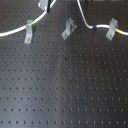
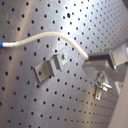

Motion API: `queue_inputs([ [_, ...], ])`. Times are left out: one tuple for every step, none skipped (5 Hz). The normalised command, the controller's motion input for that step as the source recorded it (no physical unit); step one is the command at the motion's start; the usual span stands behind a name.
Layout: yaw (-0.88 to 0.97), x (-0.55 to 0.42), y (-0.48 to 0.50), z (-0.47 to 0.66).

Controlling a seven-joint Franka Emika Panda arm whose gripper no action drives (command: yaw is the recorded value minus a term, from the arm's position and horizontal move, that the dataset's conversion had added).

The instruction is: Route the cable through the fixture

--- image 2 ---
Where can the small metal clip bracket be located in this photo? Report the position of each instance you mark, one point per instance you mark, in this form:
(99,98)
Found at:
(100,86)

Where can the grey metal cable clip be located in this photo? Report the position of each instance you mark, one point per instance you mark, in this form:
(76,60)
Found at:
(51,66)

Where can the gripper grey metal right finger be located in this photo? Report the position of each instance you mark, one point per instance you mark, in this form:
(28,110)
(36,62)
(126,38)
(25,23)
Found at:
(114,56)

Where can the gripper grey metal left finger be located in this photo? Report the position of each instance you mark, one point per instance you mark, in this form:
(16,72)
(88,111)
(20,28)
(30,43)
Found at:
(114,78)

